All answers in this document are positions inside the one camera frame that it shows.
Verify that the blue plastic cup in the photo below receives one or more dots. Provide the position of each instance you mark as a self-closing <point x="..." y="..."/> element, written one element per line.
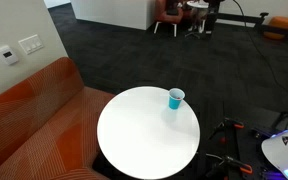
<point x="174" y="103"/>

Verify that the orange chair with white legs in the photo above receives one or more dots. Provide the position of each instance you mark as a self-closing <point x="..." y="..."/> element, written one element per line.
<point x="161" y="15"/>

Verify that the black orange clamp upper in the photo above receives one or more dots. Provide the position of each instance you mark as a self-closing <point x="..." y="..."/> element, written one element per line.
<point x="227" y="122"/>

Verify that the black orange clamp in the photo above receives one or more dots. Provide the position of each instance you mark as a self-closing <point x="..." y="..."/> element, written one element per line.
<point x="227" y="122"/>
<point x="219" y="170"/>

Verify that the small white round table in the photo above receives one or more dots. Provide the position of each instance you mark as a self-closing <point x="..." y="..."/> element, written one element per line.
<point x="199" y="11"/>

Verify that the orange patterned sofa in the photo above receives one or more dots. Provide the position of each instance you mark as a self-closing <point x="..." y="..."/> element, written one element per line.
<point x="48" y="126"/>

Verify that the black orange clamp lower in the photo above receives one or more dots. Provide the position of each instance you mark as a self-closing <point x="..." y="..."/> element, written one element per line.
<point x="219" y="170"/>

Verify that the orange round ottoman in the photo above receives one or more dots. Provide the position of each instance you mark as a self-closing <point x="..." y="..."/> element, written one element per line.
<point x="279" y="22"/>

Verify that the white light switch plate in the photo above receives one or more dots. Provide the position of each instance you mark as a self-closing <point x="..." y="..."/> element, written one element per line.
<point x="31" y="44"/>

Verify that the white wall thermostat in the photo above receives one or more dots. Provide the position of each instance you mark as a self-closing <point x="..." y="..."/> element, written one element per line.
<point x="7" y="55"/>

